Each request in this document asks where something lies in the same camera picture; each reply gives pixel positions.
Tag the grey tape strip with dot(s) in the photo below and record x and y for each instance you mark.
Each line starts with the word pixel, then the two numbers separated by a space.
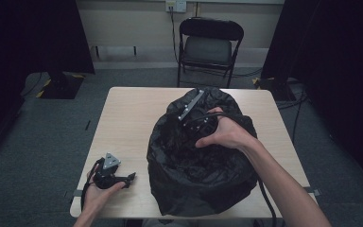
pixel 78 193
pixel 314 191

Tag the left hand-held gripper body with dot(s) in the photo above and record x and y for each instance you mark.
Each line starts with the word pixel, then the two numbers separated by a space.
pixel 107 173

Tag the black plastic garbage bag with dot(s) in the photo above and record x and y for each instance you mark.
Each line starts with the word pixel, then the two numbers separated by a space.
pixel 195 176

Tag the dark curtain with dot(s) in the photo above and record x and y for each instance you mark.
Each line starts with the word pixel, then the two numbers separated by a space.
pixel 337 63
pixel 28 47

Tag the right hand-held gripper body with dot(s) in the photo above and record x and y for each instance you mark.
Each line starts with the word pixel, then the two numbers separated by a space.
pixel 198 123

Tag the person's right hand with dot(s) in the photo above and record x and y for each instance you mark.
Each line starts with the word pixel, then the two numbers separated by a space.
pixel 230 132

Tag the black folding chair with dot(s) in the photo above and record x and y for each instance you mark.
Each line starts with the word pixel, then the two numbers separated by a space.
pixel 208 50

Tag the person's left hand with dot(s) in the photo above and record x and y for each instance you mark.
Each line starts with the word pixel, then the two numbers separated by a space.
pixel 99 197

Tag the white wall outlet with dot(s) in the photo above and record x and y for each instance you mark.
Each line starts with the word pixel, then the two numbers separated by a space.
pixel 176 5

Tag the black stand base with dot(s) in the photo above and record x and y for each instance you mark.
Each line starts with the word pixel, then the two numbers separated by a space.
pixel 61 86
pixel 274 86

